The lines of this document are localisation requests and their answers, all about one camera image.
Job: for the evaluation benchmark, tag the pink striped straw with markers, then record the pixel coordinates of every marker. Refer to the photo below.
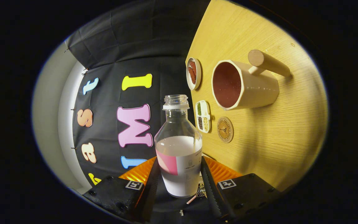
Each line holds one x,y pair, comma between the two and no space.
192,199

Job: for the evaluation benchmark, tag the wooden table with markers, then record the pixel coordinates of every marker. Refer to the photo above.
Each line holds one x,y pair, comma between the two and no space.
275,140

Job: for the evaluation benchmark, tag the round white plate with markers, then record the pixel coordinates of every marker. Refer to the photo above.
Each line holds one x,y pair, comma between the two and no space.
199,74

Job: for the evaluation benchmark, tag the red meat piece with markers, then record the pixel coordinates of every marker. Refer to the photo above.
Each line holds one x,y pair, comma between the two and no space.
192,66
192,77

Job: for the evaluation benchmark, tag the round cork coaster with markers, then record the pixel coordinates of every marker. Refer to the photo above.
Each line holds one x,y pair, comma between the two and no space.
225,129

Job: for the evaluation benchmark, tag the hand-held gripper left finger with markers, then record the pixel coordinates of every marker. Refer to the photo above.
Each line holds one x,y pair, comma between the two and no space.
149,193

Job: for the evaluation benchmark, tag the black backdrop cloth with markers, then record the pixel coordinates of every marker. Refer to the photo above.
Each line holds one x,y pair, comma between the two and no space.
110,46

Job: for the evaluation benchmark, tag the white divided bean dish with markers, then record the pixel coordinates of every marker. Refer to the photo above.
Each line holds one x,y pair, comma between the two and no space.
203,116

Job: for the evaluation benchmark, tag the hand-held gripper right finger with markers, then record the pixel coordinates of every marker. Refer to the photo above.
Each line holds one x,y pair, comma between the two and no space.
211,193

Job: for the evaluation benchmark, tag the clear plastic juice bottle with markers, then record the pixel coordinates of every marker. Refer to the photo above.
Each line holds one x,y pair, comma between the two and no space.
179,168

